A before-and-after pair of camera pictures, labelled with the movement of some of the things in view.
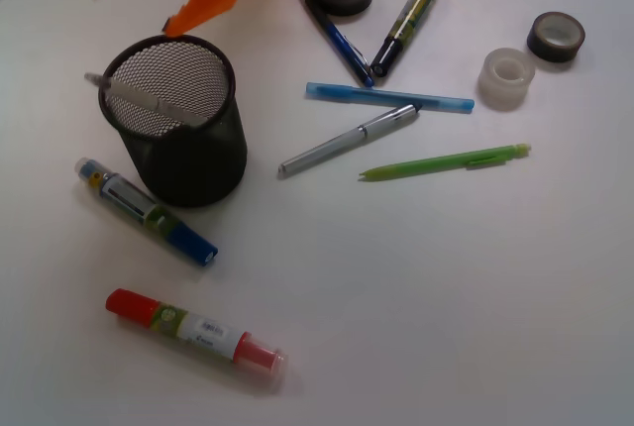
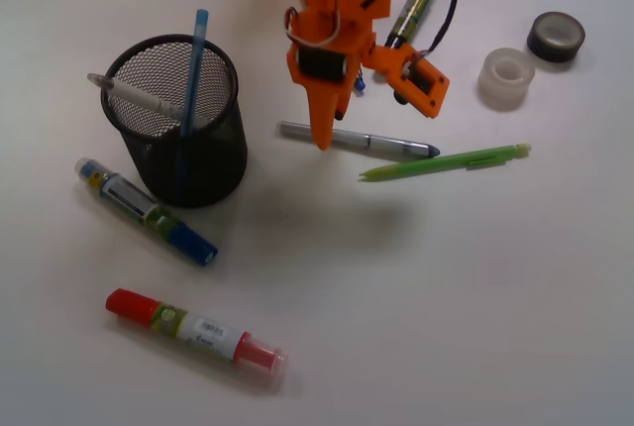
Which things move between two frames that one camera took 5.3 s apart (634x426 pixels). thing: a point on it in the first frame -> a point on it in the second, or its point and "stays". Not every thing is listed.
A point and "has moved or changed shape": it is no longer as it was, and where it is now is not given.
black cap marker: (405, 24) stays
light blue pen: (438, 102) -> (193, 83)
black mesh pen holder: (170, 100) stays
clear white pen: (139, 95) stays
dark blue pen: (344, 46) has moved or changed shape
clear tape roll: (504, 79) stays
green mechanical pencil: (444, 162) stays
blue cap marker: (139, 207) stays
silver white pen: (364, 131) -> (363, 141)
